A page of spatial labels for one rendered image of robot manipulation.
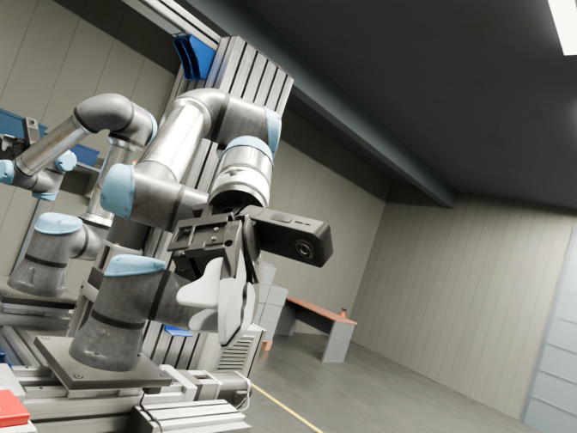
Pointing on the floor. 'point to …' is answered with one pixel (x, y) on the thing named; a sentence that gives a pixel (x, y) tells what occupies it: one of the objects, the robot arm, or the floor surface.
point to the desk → (292, 311)
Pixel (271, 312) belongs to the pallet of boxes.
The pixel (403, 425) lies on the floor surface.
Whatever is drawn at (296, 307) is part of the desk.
